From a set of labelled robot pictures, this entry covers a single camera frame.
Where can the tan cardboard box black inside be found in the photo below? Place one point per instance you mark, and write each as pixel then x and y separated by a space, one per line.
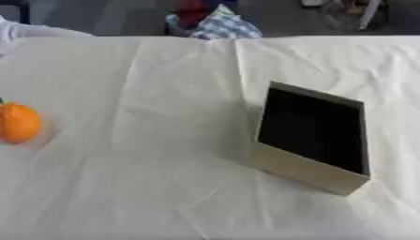
pixel 312 134

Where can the blue white checked cloth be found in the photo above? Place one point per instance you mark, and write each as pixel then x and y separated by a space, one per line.
pixel 225 26

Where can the orange toy bell pepper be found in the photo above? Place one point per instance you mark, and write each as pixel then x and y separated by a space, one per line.
pixel 20 122

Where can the red cloth bundle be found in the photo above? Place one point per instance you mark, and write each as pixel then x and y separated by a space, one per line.
pixel 191 12

